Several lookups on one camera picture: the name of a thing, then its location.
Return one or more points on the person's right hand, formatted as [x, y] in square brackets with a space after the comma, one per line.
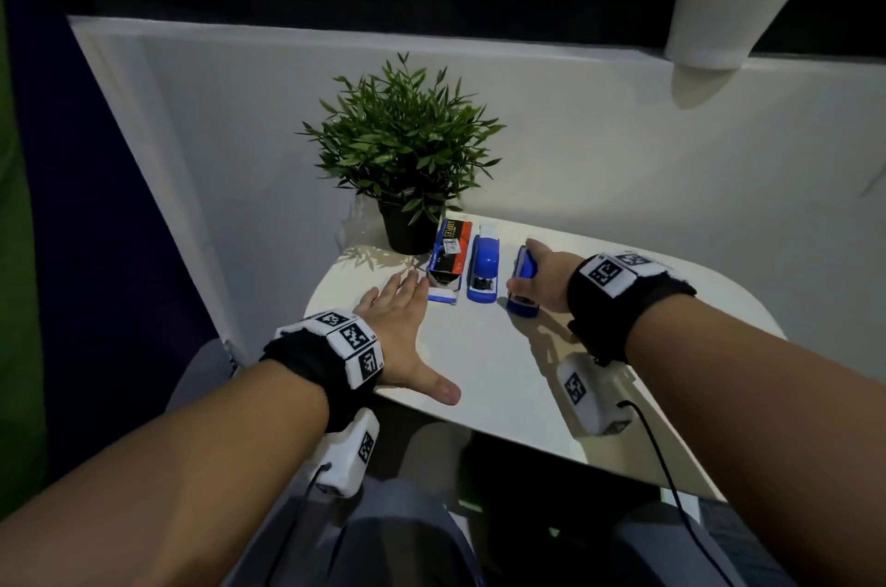
[550, 282]

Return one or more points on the person's left hand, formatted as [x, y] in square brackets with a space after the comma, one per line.
[401, 337]

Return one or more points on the blue white stapler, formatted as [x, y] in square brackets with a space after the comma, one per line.
[524, 268]
[484, 261]

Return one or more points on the blue staples box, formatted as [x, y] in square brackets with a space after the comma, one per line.
[450, 254]

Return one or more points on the person's left forearm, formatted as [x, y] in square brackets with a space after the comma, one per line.
[152, 489]

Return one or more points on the person's right forearm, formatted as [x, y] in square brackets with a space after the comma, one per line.
[775, 441]

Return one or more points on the person's grey trousers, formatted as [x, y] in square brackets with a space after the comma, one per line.
[401, 538]

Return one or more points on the white table leg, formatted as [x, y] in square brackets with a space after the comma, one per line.
[432, 448]

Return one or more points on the green potted plant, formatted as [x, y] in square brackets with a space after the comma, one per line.
[401, 136]

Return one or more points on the grey round stool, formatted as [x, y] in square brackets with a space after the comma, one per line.
[201, 372]

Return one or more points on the white hanging cup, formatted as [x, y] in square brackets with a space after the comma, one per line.
[734, 12]

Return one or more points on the green leaf print mat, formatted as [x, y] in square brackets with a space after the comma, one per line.
[17, 330]

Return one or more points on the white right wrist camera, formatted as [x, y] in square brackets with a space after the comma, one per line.
[588, 400]

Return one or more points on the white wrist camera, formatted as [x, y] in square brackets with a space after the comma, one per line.
[346, 462]
[588, 400]

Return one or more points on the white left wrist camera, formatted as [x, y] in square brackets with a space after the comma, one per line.
[346, 462]

